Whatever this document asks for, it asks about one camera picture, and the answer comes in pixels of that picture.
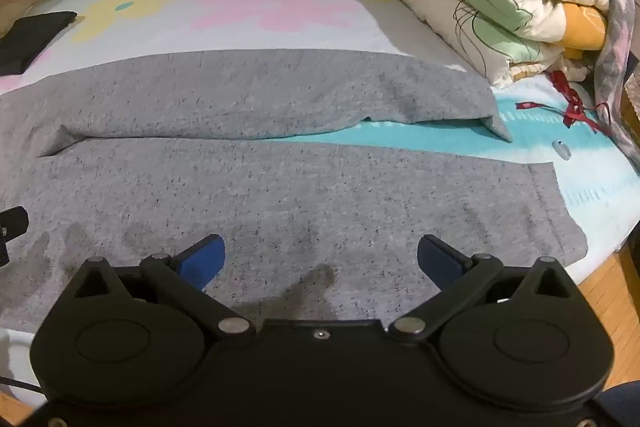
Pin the black folded cloth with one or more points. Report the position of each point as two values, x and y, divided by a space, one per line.
30 39

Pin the red ribbon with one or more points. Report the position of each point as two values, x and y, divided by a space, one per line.
572 109

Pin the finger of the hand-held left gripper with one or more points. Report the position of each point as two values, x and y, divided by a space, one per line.
12 222

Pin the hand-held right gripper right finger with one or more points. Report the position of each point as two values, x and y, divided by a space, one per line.
440 257

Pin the flower-printed bed sheet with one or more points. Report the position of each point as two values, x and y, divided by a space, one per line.
240 32

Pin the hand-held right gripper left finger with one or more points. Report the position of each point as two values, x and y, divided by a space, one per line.
205 257

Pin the grey and pink blanket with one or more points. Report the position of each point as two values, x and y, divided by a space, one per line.
617 32

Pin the grey pants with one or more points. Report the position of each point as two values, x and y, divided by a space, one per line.
300 187

